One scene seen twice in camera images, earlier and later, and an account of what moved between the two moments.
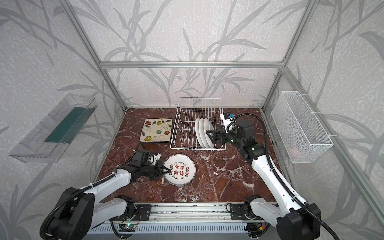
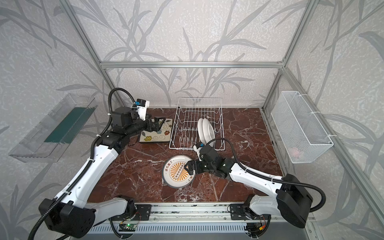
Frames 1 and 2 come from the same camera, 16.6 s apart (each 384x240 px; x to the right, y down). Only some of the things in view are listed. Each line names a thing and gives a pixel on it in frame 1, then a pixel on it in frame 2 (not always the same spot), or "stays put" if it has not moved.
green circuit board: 127,227 stays put
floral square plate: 157,130 stays put
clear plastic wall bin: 49,141 stays put
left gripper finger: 162,166 to 160,121
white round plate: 201,133 stays put
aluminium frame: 362,188 stays put
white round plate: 207,125 stays put
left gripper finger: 160,173 to 157,128
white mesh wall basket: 302,135 stays put
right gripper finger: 215,138 to 190,171
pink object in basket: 293,152 stays put
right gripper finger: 215,132 to 189,165
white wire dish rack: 184,135 stays put
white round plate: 196,123 to 174,174
